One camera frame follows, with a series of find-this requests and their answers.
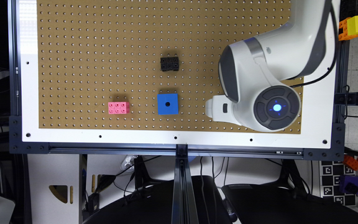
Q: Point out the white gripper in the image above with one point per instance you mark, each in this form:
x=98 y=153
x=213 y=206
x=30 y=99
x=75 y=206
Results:
x=220 y=108

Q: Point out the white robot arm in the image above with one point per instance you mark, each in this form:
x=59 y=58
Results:
x=252 y=71

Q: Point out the blue cube block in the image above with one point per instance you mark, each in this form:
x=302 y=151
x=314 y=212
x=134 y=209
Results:
x=167 y=104

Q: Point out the black studded block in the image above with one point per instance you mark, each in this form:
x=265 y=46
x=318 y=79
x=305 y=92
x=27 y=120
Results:
x=169 y=64

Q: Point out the pink studded block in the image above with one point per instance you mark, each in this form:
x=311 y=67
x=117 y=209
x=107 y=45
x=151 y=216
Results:
x=118 y=107

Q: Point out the orange block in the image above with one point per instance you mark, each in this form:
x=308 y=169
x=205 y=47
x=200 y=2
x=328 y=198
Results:
x=343 y=32

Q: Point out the purple block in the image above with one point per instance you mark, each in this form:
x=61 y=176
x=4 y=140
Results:
x=348 y=184

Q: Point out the black office chair left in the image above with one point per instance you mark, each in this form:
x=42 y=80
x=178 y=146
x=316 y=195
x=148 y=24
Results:
x=152 y=203

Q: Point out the black office chair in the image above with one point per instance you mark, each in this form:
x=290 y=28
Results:
x=152 y=203
x=284 y=201

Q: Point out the black office chair right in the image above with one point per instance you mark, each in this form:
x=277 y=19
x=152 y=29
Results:
x=284 y=201

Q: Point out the brown pegboard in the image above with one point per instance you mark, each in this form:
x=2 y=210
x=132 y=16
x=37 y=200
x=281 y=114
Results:
x=95 y=52

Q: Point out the checkered calibration board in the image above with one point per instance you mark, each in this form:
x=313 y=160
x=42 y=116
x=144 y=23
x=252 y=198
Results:
x=329 y=176

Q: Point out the orange blocks pile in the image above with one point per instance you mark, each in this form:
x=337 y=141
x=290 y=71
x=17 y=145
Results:
x=350 y=162

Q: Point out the white cabinet panel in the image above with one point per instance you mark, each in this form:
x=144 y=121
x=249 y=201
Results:
x=55 y=190

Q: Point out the aluminium table frame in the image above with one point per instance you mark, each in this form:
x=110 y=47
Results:
x=160 y=154

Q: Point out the white board frame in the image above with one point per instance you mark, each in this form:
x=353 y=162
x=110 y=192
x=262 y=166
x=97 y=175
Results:
x=313 y=127

